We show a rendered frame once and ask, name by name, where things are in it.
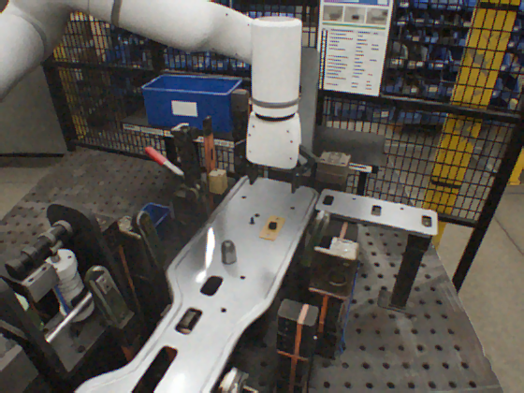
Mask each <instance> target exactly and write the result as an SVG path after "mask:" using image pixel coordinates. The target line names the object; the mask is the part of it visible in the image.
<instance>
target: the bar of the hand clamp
mask: <svg viewBox="0 0 524 393"><path fill-rule="evenodd" d="M170 135H171V136H174V139H175V142H176V145H175V146H176V149H177V153H178V156H179V159H180V162H181V166H182V172H183V175H184V178H185V181H186V185H187V188H194V189H195V190H196V191H197V195H198V199H199V194H198V193H203V194H204V193H205V188H204V184H203V181H202V177H201V173H200V170H199V166H198V162H197V156H196V152H195V148H194V144H193V141H192V140H197V138H198V136H200V131H199V129H198V127H196V126H192V127H191V129H190V126H189V124H179V125H178V126H177V127H175V128H174V129H172V131H170ZM197 184H198V185H199V186H200V187H201V188H200V190H199V191H198V190H197Z"/></svg>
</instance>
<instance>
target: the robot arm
mask: <svg viewBox="0 0 524 393"><path fill-rule="evenodd" d="M72 11H78V12H82V13H85V14H87V15H88V16H90V15H91V16H93V17H95V18H97V19H99V20H103V21H105V22H108V23H110V24H115V25H116V26H118V27H121V28H123V29H124V30H126V29H127V30H128V31H130V32H133V33H135V34H137V35H140V36H145V37H147V38H149V39H151V40H154V41H156V42H161V43H163V44H165V45H167V46H169V47H171V48H174V49H176V50H179V51H188V52H198V51H206V52H213V53H217V54H221V55H224V56H227V57H232V58H235V59H238V60H240V61H243V62H244V63H247V64H249V65H252V93H253V96H251V97H250V99H249V103H250V104H253V111H252V112H251V115H250V120H249V125H248V135H247V138H246V139H244V140H241V141H239V142H237V143H236V144H235V146H234V147H235V149H236V150H237V152H238V154H239V155H240V158H241V160H242V162H243V163H244V164H245V166H246V167H247V169H248V179H249V183H250V185H253V184H254V183H255V181H256V180H257V164H259V165H264V166H269V167H278V168H284V169H290V170H291V171H292V173H293V176H292V177H291V192H290V193H291V194H294V193H295V192H296V190H297V189H299V188H300V186H301V176H302V175H303V174H304V173H306V172H307V171H309V169H310V168H311V167H312V166H313V165H314V163H315V162H316V160H317V157H316V156H315V155H314V154H312V153H311V152H309V150H307V149H306V148H304V147H303V146H302V145H300V127H299V119H298V114H297V113H296V111H297V110H298V88H299V71H300V55H301V38H302V26H301V21H299V20H297V19H294V18H288V17H265V18H256V19H254V20H253V19H251V18H248V17H246V16H244V15H242V14H240V13H239V12H237V11H235V10H233V9H232V8H229V7H223V6H221V5H218V4H215V3H213V2H210V1H208V0H9V2H8V5H7V7H6V9H5V10H4V11H3V13H1V14H0V102H1V101H2V100H3V99H4V97H5V96H6V95H7V93H9V92H10V91H11V90H12V89H13V88H14V87H15V86H16V85H17V84H18V83H19V82H20V81H21V80H23V79H24V78H25V77H26V76H27V75H28V74H30V73H31V72H32V71H34V70H35V69H36V68H37V67H38V66H40V65H41V64H42V63H43V62H45V61H46V60H47V58H48V57H49V56H50V55H51V53H52V52H53V51H54V49H55V48H56V47H57V46H58V44H59V43H60V41H61V39H62V37H63V35H64V32H65V29H66V23H67V20H68V18H69V15H70V14H71V12H72ZM245 146H247V152H246V151H245V150H244V147H245ZM300 156H302V157H303V158H305V159H307V161H308V162H307V163H306V164H304V165H303V166H302V165H301V164H300V162H299V161H298V159H299V157H300Z"/></svg>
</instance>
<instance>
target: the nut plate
mask: <svg viewBox="0 0 524 393"><path fill-rule="evenodd" d="M275 219H279V220H275ZM284 221H285V218H284V217H281V216H276V215H271V216H270V217H269V219H268V221H267V222H266V223H265V225H264V227H263V228H262V230H261V232H260V234H259V238H260V239H264V240H271V241H275V240H276V238H277V236H278V233H279V231H280V229H281V228H282V226H283V224H284ZM267 235H269V237H267Z"/></svg>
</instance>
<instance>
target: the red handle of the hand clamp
mask: <svg viewBox="0 0 524 393"><path fill-rule="evenodd" d="M145 153H146V154H147V155H148V156H149V157H151V158H152V160H153V161H155V162H156V163H157V164H159V165H160V166H161V167H163V168H164V169H165V170H167V171H168V172H169V173H170V174H172V175H173V176H174V177H175V178H177V179H178V180H179V181H181V182H182V183H183V184H185V185H186V181H185V178H184V175H183V173H182V172H181V171H179V170H178V169H177V168H176V167H174V166H173V165H172V164H170V163H169V162H168V160H167V159H166V158H165V156H163V155H162V154H161V153H159V152H158V151H157V150H155V149H154V148H153V147H152V146H151V147H147V148H146V149H145ZM186 186H187V185H186Z"/></svg>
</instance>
